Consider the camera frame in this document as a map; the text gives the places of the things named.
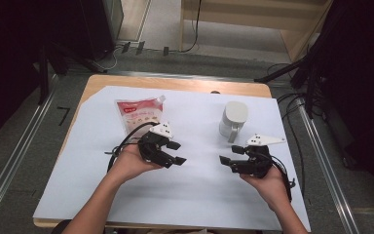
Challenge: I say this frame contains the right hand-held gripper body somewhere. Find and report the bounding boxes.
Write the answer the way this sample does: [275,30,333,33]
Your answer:
[229,134,286,179]

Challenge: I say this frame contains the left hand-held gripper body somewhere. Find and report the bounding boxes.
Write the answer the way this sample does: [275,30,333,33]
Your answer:
[138,121,176,169]

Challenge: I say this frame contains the white lidded container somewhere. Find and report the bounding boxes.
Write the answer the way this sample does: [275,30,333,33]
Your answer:
[218,100,249,144]

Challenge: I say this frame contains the red and white refill pouch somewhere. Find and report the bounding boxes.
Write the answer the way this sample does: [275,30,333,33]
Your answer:
[115,95,167,137]

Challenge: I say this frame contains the person's left hand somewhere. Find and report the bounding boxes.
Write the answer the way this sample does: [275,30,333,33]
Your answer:
[113,144,164,184]

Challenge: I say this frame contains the person's right hand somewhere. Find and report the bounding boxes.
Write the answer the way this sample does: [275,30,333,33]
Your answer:
[240,167,290,213]

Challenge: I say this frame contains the white paper sheet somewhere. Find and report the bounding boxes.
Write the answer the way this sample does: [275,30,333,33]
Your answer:
[32,85,312,232]

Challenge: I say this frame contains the wooden table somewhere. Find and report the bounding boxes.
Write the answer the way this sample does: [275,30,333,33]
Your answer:
[32,73,273,229]

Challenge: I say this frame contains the black stand leg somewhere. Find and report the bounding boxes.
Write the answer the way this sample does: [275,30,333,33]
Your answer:
[38,42,108,105]
[254,55,325,120]

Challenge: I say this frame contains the person's dark clothing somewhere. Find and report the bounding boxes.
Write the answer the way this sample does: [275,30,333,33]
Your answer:
[50,218,74,234]

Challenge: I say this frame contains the wooden shelf unit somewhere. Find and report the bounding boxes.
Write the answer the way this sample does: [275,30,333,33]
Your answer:
[179,0,334,62]

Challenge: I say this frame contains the dark curtain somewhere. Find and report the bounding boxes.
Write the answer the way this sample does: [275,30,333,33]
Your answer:
[324,0,374,209]
[0,0,50,150]

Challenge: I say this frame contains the black cabinet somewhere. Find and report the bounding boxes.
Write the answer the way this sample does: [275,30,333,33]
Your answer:
[79,0,125,61]

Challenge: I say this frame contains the left hand-held gripper cable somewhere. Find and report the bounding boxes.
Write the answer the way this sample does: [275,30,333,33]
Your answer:
[104,121,160,174]

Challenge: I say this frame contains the black floor cables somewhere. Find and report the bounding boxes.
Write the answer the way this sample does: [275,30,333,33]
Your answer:
[267,62,308,199]

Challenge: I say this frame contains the metal floor rail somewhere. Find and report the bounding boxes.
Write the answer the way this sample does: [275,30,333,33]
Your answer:
[0,74,57,225]
[296,97,359,234]

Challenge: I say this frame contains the white floor cable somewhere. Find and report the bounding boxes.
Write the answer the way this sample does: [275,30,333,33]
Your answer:
[93,45,125,72]

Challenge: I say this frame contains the black hanging cable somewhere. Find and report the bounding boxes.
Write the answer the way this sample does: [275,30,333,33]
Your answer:
[178,0,203,54]

